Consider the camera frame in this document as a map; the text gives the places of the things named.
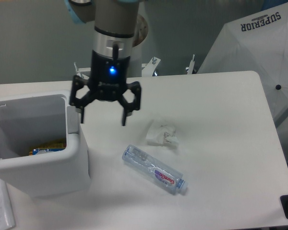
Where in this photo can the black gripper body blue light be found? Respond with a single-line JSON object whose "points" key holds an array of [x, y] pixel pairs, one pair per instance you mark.
{"points": [[107, 80]]}

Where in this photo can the white push-top trash can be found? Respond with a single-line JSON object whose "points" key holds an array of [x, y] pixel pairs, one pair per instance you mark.
{"points": [[31, 119]]}

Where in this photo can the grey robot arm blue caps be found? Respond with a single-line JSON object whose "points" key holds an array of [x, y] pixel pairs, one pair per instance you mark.
{"points": [[114, 32]]}

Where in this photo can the yellow blue trash in bin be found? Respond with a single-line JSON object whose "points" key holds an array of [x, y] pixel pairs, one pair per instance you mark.
{"points": [[50, 146]]}

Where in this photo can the crumpled white tissue paper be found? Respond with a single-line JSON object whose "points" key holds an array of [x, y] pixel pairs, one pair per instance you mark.
{"points": [[162, 132]]}

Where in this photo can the clear plastic water bottle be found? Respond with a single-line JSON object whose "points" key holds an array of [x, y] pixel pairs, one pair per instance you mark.
{"points": [[163, 175]]}

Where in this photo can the white umbrella with blue text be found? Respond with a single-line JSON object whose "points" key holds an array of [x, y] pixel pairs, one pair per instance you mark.
{"points": [[258, 42]]}

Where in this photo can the white notepad with writing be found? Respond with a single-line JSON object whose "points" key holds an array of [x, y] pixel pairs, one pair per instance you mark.
{"points": [[7, 221]]}

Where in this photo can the white robot pedestal with brackets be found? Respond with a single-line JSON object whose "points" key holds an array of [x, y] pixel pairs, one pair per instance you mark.
{"points": [[137, 68]]}

